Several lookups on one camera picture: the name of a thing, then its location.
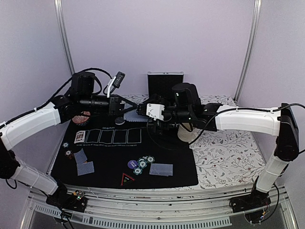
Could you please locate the triangular red black marker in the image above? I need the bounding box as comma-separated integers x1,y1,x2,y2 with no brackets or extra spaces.
121,173,135,186

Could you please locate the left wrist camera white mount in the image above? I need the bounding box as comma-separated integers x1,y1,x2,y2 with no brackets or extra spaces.
104,72,125,98

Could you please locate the right aluminium corner post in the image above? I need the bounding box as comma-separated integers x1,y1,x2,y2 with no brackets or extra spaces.
234,0,262,103

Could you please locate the aluminium poker chip case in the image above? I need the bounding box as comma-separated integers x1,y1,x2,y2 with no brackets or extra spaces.
147,72,184,100

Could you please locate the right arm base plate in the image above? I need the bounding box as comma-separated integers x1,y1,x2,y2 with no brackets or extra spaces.
229,190,271,213

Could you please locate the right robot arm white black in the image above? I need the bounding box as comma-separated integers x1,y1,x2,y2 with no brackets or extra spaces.
136,83,302,211

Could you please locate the black poker mat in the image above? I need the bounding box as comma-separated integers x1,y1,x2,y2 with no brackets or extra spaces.
51,115,199,189

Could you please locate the aluminium front rail frame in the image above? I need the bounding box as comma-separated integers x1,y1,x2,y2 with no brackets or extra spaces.
21,185,301,229

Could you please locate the purple small blind button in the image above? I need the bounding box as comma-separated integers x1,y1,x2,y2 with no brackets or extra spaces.
127,160,138,169

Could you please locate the face up king card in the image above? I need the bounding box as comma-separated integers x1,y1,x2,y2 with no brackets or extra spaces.
74,131,86,144

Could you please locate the cream ribbed ceramic mug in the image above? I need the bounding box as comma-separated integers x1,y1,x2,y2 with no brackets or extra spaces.
177,126,198,143

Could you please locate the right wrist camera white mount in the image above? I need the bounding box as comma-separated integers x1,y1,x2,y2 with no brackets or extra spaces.
146,104,165,121

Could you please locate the patterned ceramic bowl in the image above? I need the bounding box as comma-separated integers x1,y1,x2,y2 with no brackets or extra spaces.
72,111,91,126

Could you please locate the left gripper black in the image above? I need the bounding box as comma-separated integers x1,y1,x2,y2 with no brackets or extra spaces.
80,94,138,116

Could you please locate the blue card player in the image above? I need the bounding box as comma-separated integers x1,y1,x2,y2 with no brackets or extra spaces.
149,164,167,176
73,149,87,165

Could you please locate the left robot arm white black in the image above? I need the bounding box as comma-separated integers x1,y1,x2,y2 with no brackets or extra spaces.
0,68,137,207

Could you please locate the left aluminium corner post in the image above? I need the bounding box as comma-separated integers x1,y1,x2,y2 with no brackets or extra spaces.
54,0,75,75

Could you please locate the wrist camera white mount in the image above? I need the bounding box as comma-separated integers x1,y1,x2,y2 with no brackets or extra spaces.
146,104,165,121
104,72,125,98

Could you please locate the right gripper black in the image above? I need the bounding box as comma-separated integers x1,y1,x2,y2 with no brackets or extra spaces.
143,94,193,135

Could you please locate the clear round dealer button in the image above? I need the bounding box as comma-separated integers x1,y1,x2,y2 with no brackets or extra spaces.
115,117,125,125

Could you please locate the dark green poker chip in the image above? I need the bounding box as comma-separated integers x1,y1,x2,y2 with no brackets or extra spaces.
62,142,69,148

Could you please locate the red brown poker chip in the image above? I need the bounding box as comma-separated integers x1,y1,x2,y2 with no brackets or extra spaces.
65,150,74,160

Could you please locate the aluminium corner post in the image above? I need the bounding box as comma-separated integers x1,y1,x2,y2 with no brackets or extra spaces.
234,0,262,103
54,0,75,75

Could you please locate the blue card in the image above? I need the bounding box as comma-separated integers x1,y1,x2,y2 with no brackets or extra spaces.
156,164,173,177
77,161,95,176

